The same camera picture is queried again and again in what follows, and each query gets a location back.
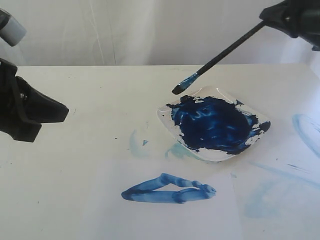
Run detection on white paper sheet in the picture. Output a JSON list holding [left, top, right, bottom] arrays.
[[76, 158, 243, 240]]

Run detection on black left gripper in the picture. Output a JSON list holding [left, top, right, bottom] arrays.
[[0, 59, 69, 143]]

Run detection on black paintbrush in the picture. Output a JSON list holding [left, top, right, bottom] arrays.
[[171, 20, 266, 95]]

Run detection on white curtain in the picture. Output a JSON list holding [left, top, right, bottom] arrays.
[[0, 0, 320, 67]]

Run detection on clear plate with blue paint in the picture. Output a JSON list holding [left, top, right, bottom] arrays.
[[157, 86, 271, 162]]

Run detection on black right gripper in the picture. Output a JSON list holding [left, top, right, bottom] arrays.
[[259, 0, 320, 52]]

